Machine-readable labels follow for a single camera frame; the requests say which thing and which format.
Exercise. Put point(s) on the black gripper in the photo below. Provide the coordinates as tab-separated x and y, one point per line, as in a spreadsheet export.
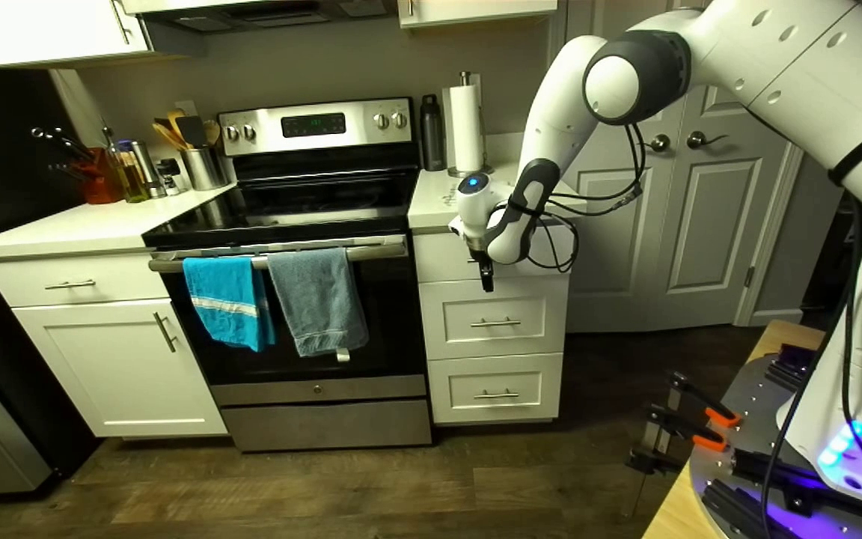
484	254

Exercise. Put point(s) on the white drawer with cutlery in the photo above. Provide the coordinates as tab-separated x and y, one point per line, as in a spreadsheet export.
440	260

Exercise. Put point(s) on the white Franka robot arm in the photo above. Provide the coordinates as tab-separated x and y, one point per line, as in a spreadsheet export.
829	70

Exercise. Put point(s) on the white medium drawer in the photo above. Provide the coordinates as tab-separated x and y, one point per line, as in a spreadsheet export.
496	318

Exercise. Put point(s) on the white drawer base cabinet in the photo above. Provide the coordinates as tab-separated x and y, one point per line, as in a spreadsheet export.
496	341

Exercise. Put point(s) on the white deep drawer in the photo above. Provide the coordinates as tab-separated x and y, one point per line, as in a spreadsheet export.
496	390

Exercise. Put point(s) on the white panel door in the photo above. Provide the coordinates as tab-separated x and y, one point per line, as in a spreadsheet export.
720	229
621	272

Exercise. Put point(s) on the white paper towel roll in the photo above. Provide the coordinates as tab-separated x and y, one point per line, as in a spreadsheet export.
466	79
466	130

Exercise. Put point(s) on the black bottle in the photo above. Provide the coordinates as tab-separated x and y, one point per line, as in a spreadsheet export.
431	136

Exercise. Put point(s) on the grey blue towel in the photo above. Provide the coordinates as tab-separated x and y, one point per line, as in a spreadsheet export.
317	302

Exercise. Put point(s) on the stainless black electric stove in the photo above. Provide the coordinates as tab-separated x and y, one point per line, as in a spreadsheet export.
313	199

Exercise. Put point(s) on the bright blue striped towel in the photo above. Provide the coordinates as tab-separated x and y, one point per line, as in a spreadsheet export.
226	302

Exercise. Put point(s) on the white upper cabinet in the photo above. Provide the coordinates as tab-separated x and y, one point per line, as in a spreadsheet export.
42	32
470	11

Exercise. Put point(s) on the wooden table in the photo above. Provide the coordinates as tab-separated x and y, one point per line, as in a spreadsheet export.
674	514

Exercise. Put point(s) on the utensil crock with spoons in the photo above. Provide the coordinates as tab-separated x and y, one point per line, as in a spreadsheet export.
201	170

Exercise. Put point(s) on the black base clamp bar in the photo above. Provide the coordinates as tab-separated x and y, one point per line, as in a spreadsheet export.
735	511
771	470

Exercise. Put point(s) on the stainless over-range microwave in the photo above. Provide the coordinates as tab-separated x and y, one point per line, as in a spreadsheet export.
253	14

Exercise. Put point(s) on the glass oil bottle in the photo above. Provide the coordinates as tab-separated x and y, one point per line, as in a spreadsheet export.
136	170

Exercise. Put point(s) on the white door base cabinet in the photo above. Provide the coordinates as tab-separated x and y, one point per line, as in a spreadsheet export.
112	348

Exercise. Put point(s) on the red utensil pot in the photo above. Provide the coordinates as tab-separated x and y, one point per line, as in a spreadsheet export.
103	181

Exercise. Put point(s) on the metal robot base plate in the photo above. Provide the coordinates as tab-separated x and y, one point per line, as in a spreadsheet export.
748	401

